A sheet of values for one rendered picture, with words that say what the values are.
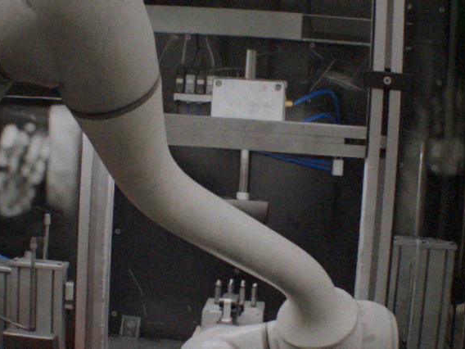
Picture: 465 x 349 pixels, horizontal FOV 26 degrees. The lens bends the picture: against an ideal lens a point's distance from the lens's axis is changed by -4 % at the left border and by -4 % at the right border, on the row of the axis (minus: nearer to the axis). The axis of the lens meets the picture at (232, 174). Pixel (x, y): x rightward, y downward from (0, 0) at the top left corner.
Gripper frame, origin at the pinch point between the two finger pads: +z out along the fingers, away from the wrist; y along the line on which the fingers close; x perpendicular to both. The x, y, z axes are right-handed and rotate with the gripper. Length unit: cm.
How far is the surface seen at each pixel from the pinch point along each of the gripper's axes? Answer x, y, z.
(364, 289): -19.8, 9.2, -13.4
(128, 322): 21.6, -6.5, 28.6
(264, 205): -3.7, 19.4, 4.3
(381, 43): -20, 45, -14
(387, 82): -21.2, 39.5, -14.0
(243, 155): 0.2, 27.1, 6.4
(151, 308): 17.2, -3.5, 29.2
